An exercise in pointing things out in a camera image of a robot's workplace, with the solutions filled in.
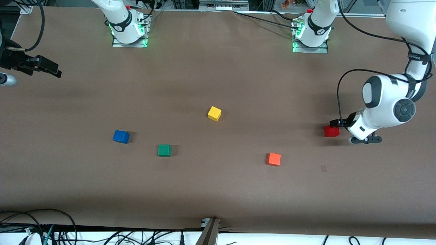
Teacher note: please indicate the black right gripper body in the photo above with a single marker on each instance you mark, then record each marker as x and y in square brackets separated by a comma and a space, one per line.
[10, 59]

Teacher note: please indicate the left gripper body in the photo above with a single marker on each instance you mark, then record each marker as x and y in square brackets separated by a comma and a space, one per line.
[344, 122]

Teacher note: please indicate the red wooden block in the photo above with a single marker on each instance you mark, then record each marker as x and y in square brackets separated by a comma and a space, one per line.
[331, 132]

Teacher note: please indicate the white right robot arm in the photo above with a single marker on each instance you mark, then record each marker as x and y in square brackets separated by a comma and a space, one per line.
[119, 17]

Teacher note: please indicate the orange wooden block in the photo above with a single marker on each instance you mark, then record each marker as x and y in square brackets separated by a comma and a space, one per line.
[274, 159]

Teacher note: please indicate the blue wooden block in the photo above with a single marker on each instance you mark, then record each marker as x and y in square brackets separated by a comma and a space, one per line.
[121, 137]

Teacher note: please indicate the yellow wooden block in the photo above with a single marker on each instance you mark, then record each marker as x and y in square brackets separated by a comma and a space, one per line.
[214, 113]

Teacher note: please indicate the green wooden block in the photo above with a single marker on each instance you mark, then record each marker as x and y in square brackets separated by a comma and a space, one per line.
[164, 150]

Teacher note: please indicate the white power strip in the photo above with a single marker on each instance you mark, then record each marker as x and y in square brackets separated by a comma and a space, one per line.
[223, 5]

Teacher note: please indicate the metal corner bracket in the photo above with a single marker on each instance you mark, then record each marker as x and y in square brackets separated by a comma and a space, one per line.
[26, 9]

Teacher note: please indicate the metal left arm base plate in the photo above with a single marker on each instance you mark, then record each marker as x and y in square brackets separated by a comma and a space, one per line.
[323, 50]

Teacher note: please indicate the aluminium profile post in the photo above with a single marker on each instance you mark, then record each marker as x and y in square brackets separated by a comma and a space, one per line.
[208, 234]

